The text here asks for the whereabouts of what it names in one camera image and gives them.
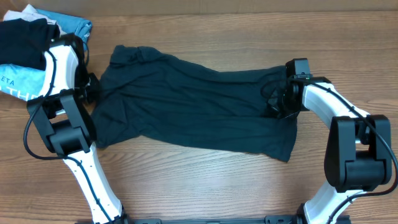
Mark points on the dark teal t-shirt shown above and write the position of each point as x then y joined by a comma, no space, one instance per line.
145,92

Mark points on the folded black garment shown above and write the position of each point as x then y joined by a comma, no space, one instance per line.
23,43

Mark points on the light blue printed t-shirt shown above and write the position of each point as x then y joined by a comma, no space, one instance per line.
23,83

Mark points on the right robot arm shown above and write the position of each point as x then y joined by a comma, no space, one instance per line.
359,161

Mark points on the folded beige garment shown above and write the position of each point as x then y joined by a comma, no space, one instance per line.
30,14

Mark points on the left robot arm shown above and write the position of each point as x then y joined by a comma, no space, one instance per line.
66,127

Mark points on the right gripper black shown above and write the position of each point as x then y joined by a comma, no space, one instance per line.
280,101

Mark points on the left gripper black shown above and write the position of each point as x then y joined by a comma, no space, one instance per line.
92,93

